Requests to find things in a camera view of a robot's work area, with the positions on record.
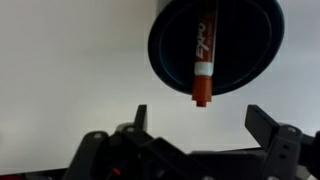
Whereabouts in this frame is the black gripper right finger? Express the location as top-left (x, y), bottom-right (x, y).
top-left (245, 105), bottom-right (279, 151)

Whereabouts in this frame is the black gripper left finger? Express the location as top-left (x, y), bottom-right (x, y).
top-left (134, 105), bottom-right (147, 131)

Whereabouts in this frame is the red Expo marker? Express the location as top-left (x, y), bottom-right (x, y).
top-left (192, 10), bottom-right (216, 107)

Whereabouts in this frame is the dark blue enamel mug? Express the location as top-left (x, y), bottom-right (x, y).
top-left (147, 0), bottom-right (285, 95)

